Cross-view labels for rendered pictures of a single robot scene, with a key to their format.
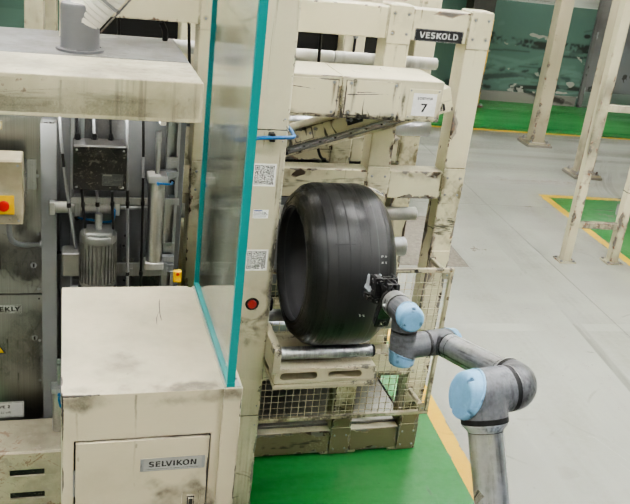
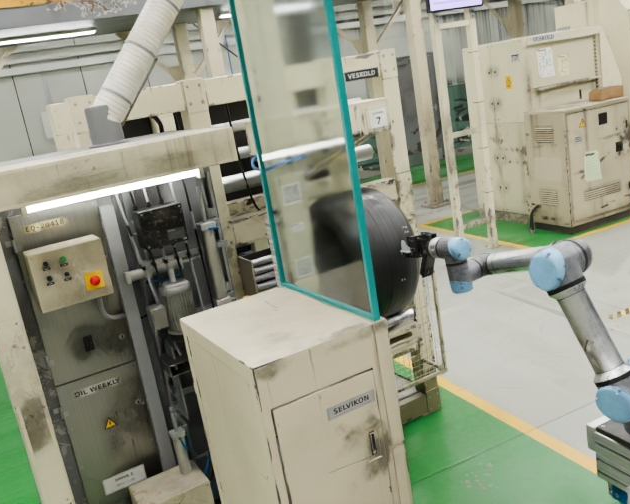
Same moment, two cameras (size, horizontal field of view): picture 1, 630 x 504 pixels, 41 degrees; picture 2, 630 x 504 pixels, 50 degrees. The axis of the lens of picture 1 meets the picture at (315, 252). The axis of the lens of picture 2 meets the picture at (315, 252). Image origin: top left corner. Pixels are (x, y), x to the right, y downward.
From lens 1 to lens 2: 69 cm
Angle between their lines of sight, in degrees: 12
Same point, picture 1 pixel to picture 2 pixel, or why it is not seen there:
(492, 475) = (593, 322)
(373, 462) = (419, 429)
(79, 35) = (108, 130)
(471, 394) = (554, 264)
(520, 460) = (522, 386)
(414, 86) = (367, 105)
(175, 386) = (334, 334)
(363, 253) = (389, 229)
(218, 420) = (374, 354)
